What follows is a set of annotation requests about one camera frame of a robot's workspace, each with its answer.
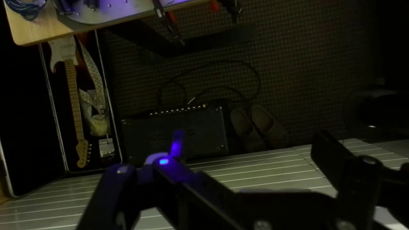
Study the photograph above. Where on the white slatted radiator cover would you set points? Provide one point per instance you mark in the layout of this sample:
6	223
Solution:
263	170

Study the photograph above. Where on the wooden table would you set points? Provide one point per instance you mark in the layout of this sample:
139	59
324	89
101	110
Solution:
33	30

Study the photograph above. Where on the white electric guitar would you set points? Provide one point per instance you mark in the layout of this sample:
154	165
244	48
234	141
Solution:
73	106

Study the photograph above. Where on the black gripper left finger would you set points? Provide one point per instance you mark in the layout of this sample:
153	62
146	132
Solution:
192	200

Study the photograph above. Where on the black guitar amplifier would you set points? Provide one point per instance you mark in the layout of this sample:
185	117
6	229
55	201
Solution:
179	132

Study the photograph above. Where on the dark slipper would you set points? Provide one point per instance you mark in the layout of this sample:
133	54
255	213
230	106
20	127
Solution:
244	128
269	126

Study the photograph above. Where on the red and black clamp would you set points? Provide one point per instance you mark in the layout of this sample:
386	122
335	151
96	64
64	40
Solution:
230	8
167	21

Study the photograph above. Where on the white paper tag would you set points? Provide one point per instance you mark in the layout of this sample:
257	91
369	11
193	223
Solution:
106	149

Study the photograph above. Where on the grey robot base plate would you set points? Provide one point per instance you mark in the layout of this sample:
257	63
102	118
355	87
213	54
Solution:
106	11

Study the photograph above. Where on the dark round pouf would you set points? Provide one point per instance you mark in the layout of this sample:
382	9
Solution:
374	110

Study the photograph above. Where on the black guitar case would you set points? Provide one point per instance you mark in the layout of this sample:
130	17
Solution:
55	128

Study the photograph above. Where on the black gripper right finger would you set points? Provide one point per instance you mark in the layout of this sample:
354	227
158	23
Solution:
362	192

